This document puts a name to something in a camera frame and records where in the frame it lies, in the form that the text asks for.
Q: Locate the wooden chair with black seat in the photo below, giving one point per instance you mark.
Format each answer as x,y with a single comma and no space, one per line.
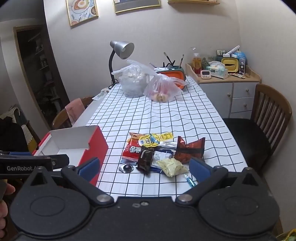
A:
272,109

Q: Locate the gold framed food picture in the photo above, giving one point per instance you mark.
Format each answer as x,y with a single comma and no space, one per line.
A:
81,11

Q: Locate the yellow round-faced snack packet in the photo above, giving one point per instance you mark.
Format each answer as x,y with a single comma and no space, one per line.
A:
148,140

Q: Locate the red and white cardboard box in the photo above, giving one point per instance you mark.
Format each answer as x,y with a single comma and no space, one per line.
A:
98,143

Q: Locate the white and blue snack packet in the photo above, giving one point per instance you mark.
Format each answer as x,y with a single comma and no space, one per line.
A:
161,154

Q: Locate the paint brush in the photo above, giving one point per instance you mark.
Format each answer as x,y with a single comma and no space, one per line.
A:
166,56
181,60

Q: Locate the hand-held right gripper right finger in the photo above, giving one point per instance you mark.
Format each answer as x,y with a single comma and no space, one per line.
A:
198,168

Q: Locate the dark wooden bookshelf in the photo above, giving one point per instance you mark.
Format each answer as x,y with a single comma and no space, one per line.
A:
44,69

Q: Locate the grey desk lamp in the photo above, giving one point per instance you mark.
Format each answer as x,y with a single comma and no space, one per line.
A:
122,48

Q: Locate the yellow box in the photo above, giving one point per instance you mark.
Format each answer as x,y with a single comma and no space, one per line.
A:
233,68

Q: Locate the clear plastic bag grey contents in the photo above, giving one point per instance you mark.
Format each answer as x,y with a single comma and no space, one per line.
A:
134,81

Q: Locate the person's left hand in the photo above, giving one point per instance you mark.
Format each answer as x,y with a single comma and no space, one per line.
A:
10,188

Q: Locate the red snack packet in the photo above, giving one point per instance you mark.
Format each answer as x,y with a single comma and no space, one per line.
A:
131,150

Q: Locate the orange drink bottle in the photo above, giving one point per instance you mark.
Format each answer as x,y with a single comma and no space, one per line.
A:
197,63

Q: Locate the black garment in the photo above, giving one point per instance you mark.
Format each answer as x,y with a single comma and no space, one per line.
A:
11,136

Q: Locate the clear plastic bag red contents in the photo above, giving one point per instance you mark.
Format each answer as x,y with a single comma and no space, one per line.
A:
161,90

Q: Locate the black snack packet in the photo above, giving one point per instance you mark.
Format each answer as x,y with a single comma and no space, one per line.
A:
144,162

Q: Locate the pink towel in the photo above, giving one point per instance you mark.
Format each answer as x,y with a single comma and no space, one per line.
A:
74,109

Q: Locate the red-brown snack packet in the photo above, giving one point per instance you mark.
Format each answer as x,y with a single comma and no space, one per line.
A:
187,153

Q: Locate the orange folding basin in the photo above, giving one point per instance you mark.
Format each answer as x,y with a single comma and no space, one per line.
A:
179,77

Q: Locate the pale yellow snack packet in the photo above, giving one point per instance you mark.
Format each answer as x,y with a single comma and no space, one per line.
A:
172,167

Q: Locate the white paper packet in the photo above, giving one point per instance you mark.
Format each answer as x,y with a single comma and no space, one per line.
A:
100,95

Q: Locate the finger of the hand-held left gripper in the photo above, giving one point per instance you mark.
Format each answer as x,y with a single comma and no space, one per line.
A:
25,166
19,153

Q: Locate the blue candy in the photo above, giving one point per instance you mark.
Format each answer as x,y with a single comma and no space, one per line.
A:
190,182

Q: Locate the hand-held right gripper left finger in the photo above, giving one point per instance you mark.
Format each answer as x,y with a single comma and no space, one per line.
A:
89,166

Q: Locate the white cabinet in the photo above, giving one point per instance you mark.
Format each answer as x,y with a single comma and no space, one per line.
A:
217,97

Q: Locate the chair with yellow cushion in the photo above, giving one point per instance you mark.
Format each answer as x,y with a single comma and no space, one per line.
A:
25,129

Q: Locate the blue globe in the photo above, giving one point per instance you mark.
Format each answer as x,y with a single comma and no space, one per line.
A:
241,55

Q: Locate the green and white tissue box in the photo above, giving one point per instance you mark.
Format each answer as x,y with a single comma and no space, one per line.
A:
219,73

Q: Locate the small silver round snack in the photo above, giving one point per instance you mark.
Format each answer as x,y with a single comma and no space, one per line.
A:
126,168

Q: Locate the white kitchen timer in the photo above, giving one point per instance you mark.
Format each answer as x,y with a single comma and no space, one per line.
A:
204,74

